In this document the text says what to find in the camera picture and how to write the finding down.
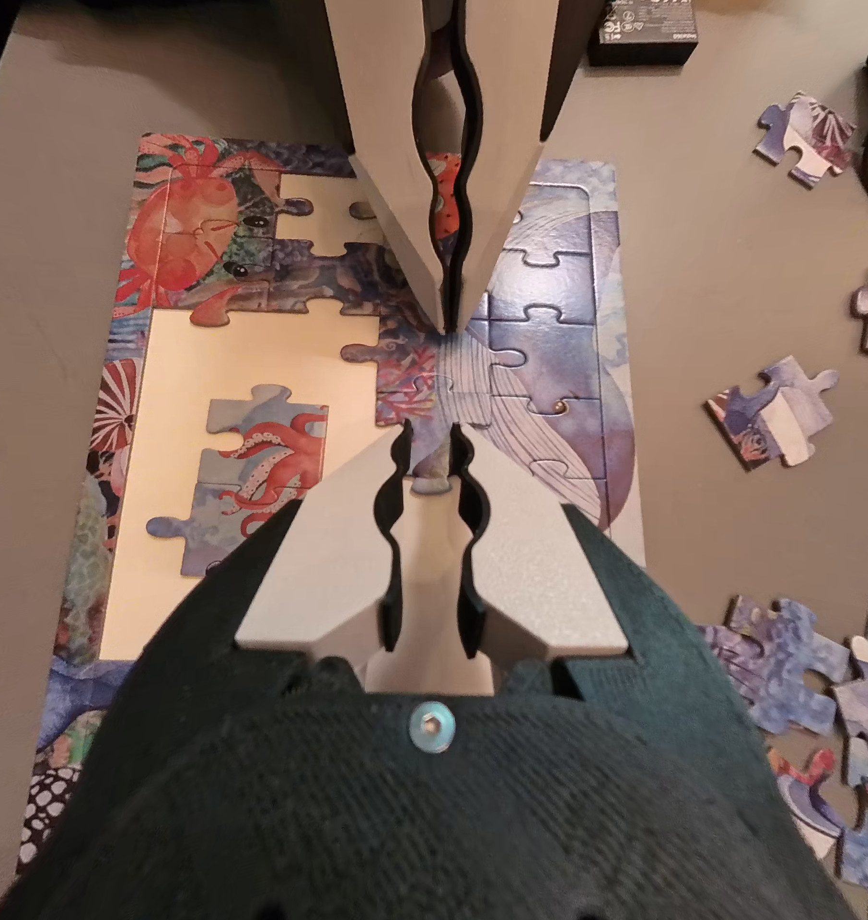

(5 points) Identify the ocean jigsaw puzzle board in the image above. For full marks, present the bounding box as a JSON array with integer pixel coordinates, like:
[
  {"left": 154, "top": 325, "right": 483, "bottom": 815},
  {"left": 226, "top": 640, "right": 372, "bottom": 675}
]
[{"left": 17, "top": 133, "right": 647, "bottom": 874}]

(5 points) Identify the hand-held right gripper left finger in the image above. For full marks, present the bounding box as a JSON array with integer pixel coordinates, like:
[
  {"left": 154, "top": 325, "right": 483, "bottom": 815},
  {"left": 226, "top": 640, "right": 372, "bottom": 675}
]
[{"left": 236, "top": 420, "right": 415, "bottom": 656}]

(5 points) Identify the black camera battery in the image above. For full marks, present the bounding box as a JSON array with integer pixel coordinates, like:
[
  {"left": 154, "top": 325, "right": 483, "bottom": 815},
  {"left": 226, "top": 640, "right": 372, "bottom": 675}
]
[{"left": 588, "top": 0, "right": 697, "bottom": 69}]

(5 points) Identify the white patch blue puzzle piece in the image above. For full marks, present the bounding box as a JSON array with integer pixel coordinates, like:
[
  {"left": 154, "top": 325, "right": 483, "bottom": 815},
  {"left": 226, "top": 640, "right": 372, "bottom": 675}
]
[{"left": 705, "top": 356, "right": 839, "bottom": 472}]

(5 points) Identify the pile of loose puzzle pieces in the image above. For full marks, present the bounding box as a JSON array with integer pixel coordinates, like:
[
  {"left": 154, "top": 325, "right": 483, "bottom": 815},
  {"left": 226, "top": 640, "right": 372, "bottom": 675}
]
[{"left": 696, "top": 542, "right": 868, "bottom": 899}]

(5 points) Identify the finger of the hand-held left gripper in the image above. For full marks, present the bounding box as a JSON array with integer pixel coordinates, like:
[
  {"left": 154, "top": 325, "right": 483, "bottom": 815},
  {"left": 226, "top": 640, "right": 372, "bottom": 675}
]
[
  {"left": 324, "top": 0, "right": 452, "bottom": 333},
  {"left": 448, "top": 0, "right": 557, "bottom": 333}
]

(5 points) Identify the purple fan coral puzzle piece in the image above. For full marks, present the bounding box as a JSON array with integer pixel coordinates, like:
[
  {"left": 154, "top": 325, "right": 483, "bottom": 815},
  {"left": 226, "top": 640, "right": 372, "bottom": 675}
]
[{"left": 756, "top": 91, "right": 857, "bottom": 189}]

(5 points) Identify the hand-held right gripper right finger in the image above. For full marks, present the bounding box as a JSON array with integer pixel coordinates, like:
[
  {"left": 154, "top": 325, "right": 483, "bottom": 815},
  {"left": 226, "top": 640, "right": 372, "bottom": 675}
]
[{"left": 450, "top": 423, "right": 629, "bottom": 660}]

